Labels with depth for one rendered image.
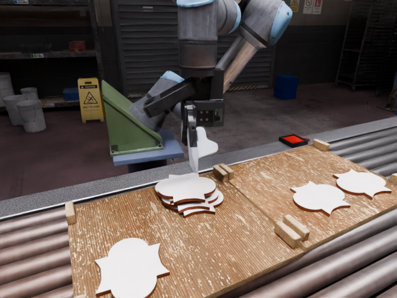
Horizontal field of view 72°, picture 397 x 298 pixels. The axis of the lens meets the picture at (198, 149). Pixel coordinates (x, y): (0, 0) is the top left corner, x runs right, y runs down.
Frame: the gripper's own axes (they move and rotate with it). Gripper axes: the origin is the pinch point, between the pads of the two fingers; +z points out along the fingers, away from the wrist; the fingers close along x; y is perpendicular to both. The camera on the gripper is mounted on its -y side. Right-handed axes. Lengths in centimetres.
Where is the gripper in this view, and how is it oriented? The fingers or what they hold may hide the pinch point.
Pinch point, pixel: (187, 158)
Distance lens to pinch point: 62.1
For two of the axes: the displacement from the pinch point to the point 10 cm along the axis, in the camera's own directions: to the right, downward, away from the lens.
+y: 9.8, -0.6, 1.7
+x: -1.8, -3.9, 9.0
